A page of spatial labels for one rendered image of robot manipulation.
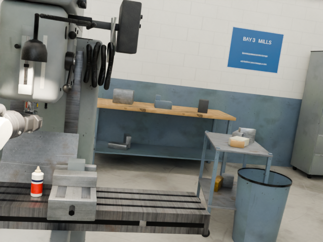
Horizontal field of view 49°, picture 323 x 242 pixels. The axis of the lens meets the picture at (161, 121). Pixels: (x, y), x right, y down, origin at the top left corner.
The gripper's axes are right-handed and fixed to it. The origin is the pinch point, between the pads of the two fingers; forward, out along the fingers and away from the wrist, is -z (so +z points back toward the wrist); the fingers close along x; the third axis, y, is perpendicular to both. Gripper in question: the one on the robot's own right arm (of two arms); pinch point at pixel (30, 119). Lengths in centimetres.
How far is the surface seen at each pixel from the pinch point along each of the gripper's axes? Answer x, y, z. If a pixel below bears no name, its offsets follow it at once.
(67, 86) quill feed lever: -15.7, -14.0, 6.7
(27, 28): -3.9, -30.5, 12.8
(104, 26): -13, -38, -34
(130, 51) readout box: -25.9, -29.0, -29.6
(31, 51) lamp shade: -10.2, -23.6, 20.8
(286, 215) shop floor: -161, 121, -279
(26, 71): -4.3, -17.3, 12.4
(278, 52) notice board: -158, -73, -497
